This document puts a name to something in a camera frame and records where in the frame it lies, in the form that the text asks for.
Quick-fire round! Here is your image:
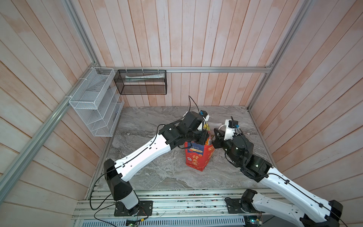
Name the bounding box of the black mesh basket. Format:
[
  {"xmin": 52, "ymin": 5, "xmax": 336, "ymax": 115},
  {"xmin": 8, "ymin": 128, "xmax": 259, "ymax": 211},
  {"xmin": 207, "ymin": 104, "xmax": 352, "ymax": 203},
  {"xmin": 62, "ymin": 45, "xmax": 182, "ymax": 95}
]
[{"xmin": 113, "ymin": 69, "xmax": 167, "ymax": 95}]

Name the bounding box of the orange Fox's fruits candy bag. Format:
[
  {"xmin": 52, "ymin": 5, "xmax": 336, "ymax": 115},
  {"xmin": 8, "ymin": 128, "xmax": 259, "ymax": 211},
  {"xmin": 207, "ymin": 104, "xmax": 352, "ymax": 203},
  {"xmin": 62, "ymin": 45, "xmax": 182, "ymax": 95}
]
[{"xmin": 201, "ymin": 123, "xmax": 211, "ymax": 145}]

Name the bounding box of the aluminium frame rail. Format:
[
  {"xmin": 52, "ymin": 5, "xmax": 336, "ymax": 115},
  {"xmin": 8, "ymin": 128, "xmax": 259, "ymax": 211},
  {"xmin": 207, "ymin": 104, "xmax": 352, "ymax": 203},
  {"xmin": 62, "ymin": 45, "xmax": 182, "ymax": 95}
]
[{"xmin": 100, "ymin": 66, "xmax": 272, "ymax": 73}]

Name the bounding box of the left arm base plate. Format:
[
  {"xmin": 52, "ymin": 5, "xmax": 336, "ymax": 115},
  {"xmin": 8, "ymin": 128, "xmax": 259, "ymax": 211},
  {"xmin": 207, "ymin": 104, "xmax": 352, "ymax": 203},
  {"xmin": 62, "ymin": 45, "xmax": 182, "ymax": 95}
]
[{"xmin": 114, "ymin": 200, "xmax": 153, "ymax": 217}]

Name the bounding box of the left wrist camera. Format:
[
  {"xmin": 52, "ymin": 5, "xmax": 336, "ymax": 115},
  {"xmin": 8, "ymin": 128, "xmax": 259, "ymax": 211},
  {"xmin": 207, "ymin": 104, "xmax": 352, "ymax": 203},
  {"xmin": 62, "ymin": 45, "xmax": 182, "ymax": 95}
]
[{"xmin": 199, "ymin": 110, "xmax": 209, "ymax": 122}]

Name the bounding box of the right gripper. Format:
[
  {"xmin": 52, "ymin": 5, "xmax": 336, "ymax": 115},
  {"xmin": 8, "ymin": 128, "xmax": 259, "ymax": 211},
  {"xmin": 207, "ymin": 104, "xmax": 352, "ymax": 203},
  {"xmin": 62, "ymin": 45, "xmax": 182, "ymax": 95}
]
[{"xmin": 213, "ymin": 128, "xmax": 240, "ymax": 166}]

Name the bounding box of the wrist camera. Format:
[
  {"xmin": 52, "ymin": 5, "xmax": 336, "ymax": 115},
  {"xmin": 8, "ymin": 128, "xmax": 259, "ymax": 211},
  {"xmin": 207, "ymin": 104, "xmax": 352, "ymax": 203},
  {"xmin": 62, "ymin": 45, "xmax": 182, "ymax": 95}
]
[
  {"xmin": 199, "ymin": 110, "xmax": 209, "ymax": 122},
  {"xmin": 224, "ymin": 119, "xmax": 239, "ymax": 141}
]

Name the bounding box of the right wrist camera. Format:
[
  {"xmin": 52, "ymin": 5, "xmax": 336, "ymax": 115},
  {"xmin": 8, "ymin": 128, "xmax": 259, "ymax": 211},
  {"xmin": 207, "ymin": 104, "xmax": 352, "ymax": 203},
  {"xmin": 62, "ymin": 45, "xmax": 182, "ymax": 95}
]
[{"xmin": 224, "ymin": 119, "xmax": 239, "ymax": 141}]

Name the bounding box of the red paper gift bag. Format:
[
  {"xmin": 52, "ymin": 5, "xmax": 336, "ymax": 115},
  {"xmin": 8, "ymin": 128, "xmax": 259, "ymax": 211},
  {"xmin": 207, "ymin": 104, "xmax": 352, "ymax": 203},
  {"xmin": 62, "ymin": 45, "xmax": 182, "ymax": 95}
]
[{"xmin": 185, "ymin": 121, "xmax": 227, "ymax": 172}]

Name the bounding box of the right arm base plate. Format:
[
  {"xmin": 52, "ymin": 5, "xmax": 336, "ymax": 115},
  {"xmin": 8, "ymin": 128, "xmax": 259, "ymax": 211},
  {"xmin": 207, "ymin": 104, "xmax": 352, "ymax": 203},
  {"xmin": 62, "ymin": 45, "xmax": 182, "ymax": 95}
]
[{"xmin": 225, "ymin": 197, "xmax": 261, "ymax": 214}]

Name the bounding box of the white wire shelf rack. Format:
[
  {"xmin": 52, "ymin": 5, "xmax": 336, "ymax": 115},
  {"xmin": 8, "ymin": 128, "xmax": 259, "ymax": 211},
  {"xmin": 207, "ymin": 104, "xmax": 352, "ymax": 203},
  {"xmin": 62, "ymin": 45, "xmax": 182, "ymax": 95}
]
[{"xmin": 70, "ymin": 67, "xmax": 124, "ymax": 137}]

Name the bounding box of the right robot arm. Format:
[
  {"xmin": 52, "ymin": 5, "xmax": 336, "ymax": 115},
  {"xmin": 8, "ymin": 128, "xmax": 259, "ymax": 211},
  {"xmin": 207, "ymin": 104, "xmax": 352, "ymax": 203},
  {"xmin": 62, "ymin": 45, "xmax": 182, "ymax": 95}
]
[{"xmin": 212, "ymin": 127, "xmax": 343, "ymax": 227}]

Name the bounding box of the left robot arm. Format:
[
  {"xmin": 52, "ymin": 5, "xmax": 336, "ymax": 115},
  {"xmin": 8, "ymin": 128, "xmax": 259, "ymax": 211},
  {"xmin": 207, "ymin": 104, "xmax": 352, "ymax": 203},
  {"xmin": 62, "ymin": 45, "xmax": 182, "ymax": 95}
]
[{"xmin": 104, "ymin": 110, "xmax": 209, "ymax": 211}]

